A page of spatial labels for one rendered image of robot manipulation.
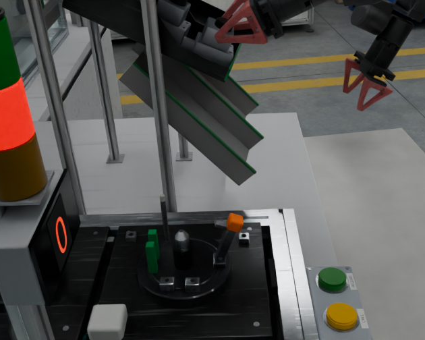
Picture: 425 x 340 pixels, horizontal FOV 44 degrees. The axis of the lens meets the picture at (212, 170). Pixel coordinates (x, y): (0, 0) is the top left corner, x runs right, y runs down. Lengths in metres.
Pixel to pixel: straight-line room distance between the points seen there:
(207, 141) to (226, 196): 0.26
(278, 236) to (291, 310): 0.16
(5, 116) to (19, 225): 0.10
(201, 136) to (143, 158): 0.42
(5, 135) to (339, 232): 0.74
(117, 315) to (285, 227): 0.33
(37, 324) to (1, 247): 0.15
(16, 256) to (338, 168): 0.90
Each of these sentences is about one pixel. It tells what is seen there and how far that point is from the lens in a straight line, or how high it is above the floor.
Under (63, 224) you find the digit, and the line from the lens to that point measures 0.54.
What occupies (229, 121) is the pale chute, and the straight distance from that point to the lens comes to 1.02.
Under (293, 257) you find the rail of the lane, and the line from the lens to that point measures 0.84.
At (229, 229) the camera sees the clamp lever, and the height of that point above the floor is 1.06.
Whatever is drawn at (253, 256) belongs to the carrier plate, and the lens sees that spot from 0.82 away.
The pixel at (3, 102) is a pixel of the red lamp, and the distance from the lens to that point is 0.44.
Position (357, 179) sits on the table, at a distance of 1.22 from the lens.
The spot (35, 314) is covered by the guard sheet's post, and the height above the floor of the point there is 1.11.
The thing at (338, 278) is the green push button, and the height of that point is 0.97.
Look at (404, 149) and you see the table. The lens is 1.36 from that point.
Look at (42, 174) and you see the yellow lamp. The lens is 0.49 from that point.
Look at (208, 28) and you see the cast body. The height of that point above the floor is 1.27.
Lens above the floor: 1.52
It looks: 32 degrees down
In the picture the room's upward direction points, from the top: 3 degrees counter-clockwise
